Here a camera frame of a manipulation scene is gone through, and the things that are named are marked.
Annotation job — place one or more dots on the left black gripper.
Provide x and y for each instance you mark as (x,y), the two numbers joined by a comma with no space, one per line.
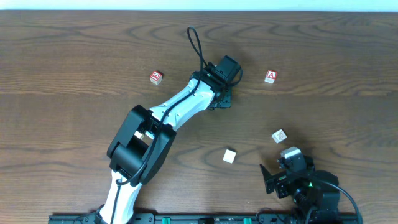
(224,101)

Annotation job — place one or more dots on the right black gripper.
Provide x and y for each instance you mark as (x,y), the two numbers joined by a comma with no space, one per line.
(277,182)

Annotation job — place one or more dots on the red letter A block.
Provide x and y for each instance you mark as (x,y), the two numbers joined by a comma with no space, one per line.
(271,76)

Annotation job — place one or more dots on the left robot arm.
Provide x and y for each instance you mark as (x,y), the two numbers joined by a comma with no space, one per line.
(144,139)

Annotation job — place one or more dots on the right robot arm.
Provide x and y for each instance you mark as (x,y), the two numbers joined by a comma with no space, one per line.
(312,191)

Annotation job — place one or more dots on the white turtle picture block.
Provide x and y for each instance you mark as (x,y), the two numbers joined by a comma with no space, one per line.
(279,136)

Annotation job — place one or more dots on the plain white top block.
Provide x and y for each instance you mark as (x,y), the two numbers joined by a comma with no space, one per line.
(229,156)

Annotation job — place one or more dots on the red letter E block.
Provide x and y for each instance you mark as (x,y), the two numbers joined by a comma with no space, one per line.
(156,77)

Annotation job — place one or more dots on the yellow number 2 block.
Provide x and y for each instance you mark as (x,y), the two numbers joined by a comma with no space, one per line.
(139,135)

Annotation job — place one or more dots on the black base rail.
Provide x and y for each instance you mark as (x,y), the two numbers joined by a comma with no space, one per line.
(149,218)

